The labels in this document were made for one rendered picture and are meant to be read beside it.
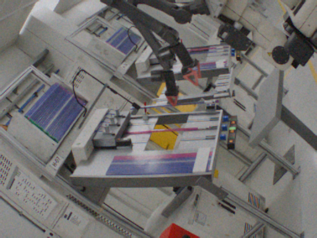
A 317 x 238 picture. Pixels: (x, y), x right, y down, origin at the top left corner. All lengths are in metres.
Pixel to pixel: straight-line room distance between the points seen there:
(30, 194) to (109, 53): 1.60
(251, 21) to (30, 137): 1.33
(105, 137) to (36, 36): 3.62
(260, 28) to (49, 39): 4.07
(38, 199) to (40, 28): 3.69
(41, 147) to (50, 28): 3.55
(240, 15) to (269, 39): 0.19
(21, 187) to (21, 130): 0.34
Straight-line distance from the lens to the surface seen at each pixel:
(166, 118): 2.80
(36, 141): 2.45
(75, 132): 2.65
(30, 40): 6.05
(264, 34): 2.22
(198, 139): 2.47
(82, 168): 2.41
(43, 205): 2.56
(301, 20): 2.04
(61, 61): 5.92
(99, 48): 3.70
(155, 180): 2.20
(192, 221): 2.37
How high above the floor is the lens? 1.26
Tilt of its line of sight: 6 degrees down
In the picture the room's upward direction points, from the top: 55 degrees counter-clockwise
